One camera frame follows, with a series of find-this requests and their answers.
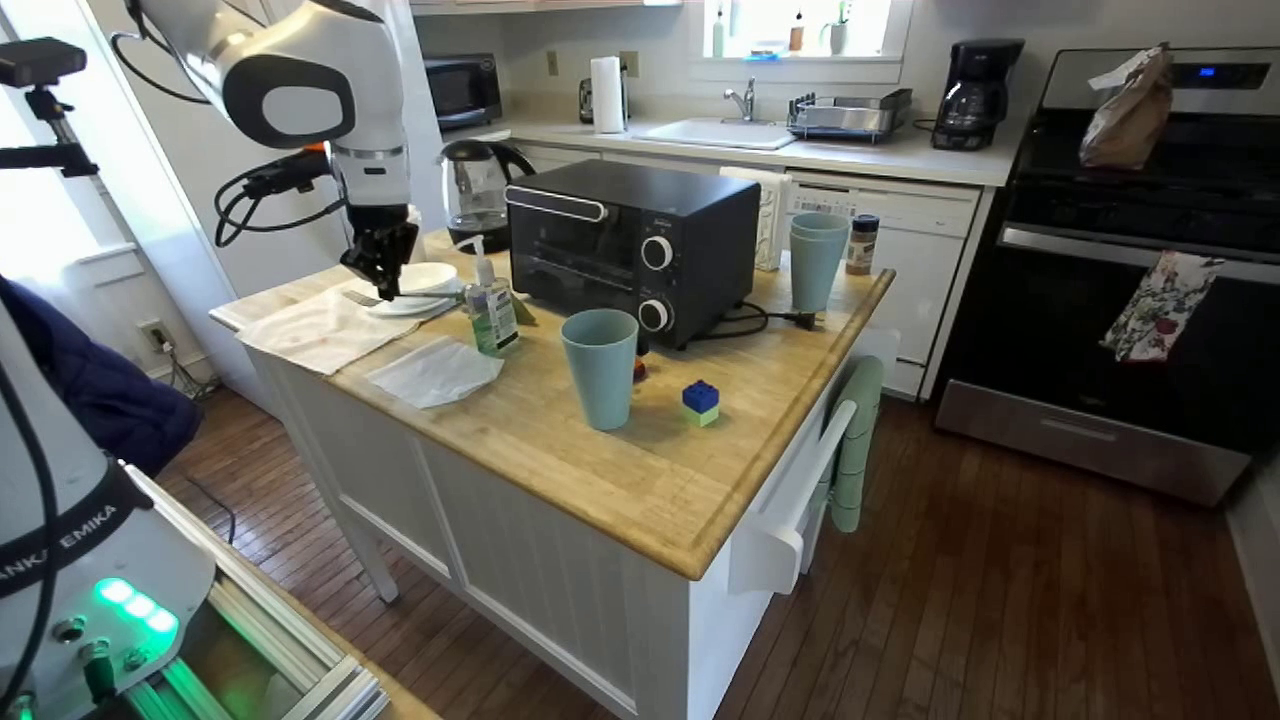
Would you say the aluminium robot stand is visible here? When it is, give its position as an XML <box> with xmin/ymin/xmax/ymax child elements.
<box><xmin>0</xmin><ymin>464</ymin><xmax>394</xmax><ymax>720</ymax></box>

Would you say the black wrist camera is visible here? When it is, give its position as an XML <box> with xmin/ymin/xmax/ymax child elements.
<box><xmin>236</xmin><ymin>150</ymin><xmax>342</xmax><ymax>199</ymax></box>

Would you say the teal plastic cup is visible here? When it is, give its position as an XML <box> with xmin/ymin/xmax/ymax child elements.
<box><xmin>559</xmin><ymin>306</ymin><xmax>642</xmax><ymax>438</ymax></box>
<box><xmin>789</xmin><ymin>208</ymin><xmax>854</xmax><ymax>316</ymax></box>

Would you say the black power cord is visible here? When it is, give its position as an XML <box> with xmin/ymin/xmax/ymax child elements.
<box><xmin>697</xmin><ymin>295</ymin><xmax>818</xmax><ymax>345</ymax></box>

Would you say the kitchen window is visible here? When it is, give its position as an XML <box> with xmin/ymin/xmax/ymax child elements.
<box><xmin>697</xmin><ymin>0</ymin><xmax>915</xmax><ymax>67</ymax></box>

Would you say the glass electric kettle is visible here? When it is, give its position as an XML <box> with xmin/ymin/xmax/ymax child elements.
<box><xmin>437</xmin><ymin>138</ymin><xmax>540</xmax><ymax>255</ymax></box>

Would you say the black toaster oven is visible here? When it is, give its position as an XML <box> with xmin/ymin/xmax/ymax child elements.
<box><xmin>504</xmin><ymin>158</ymin><xmax>762</xmax><ymax>358</ymax></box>

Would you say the black coffee maker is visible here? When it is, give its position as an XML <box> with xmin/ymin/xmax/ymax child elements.
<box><xmin>928</xmin><ymin>35</ymin><xmax>1029</xmax><ymax>153</ymax></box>

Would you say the black camera tripod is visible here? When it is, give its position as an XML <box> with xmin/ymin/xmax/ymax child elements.
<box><xmin>0</xmin><ymin>35</ymin><xmax>105</xmax><ymax>186</ymax></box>

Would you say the small spice jar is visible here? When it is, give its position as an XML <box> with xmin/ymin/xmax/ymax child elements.
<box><xmin>842</xmin><ymin>213</ymin><xmax>883</xmax><ymax>282</ymax></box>

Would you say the green hand soap dispenser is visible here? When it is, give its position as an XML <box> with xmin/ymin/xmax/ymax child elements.
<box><xmin>454</xmin><ymin>231</ymin><xmax>522</xmax><ymax>360</ymax></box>

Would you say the brown paper bag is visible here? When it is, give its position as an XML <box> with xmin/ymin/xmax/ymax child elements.
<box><xmin>1074</xmin><ymin>39</ymin><xmax>1181</xmax><ymax>176</ymax></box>

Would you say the white towel bar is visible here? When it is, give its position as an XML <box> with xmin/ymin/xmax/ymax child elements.
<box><xmin>725</xmin><ymin>397</ymin><xmax>861</xmax><ymax>600</ymax></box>

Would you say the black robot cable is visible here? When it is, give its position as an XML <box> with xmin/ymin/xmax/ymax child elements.
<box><xmin>107</xmin><ymin>0</ymin><xmax>350</xmax><ymax>254</ymax></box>

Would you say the stained white cloth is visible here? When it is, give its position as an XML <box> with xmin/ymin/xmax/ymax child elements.
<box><xmin>210</xmin><ymin>274</ymin><xmax>463</xmax><ymax>379</ymax></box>

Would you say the metal faucet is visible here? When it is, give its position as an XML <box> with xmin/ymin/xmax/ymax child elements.
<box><xmin>721</xmin><ymin>76</ymin><xmax>768</xmax><ymax>127</ymax></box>

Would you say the white paper napkin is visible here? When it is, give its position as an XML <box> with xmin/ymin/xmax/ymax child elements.
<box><xmin>364</xmin><ymin>337</ymin><xmax>509</xmax><ymax>412</ymax></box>

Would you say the black microwave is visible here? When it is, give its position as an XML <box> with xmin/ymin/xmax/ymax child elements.
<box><xmin>419</xmin><ymin>52</ymin><xmax>509</xmax><ymax>138</ymax></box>

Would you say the white ceramic plate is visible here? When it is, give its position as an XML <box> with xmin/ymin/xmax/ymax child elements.
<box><xmin>364</xmin><ymin>283</ymin><xmax>466</xmax><ymax>320</ymax></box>

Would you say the green hanging towel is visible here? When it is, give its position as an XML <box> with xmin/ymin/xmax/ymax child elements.
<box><xmin>824</xmin><ymin>354</ymin><xmax>886</xmax><ymax>537</ymax></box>

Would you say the white kitchen sink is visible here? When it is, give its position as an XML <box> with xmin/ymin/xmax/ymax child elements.
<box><xmin>630</xmin><ymin>116</ymin><xmax>800</xmax><ymax>153</ymax></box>

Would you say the grey dish rack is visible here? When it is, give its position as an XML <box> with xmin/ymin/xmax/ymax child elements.
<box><xmin>785</xmin><ymin>86</ymin><xmax>920</xmax><ymax>150</ymax></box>

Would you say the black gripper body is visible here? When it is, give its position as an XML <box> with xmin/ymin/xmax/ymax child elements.
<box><xmin>340</xmin><ymin>196</ymin><xmax>424</xmax><ymax>274</ymax></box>

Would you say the blue and green sponge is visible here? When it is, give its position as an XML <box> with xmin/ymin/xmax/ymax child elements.
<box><xmin>678</xmin><ymin>375</ymin><xmax>726</xmax><ymax>434</ymax></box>

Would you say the white paper towel roll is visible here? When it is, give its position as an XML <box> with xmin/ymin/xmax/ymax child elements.
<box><xmin>589</xmin><ymin>52</ymin><xmax>630</xmax><ymax>142</ymax></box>

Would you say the white kitchen island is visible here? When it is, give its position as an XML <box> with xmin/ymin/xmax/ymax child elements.
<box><xmin>209</xmin><ymin>237</ymin><xmax>898</xmax><ymax>720</ymax></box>

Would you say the black steel stove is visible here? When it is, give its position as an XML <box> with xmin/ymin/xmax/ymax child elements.
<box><xmin>932</xmin><ymin>43</ymin><xmax>1280</xmax><ymax>511</ymax></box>

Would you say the dark blue jacket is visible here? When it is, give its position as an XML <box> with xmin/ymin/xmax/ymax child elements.
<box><xmin>0</xmin><ymin>274</ymin><xmax>209</xmax><ymax>475</ymax></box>

